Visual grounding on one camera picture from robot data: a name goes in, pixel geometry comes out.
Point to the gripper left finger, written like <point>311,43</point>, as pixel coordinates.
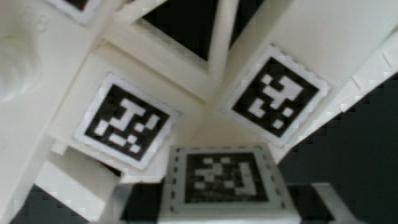
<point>116,204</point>

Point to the white chair back part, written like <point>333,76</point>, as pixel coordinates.
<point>141,74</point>

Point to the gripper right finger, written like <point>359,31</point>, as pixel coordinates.
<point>343,216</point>

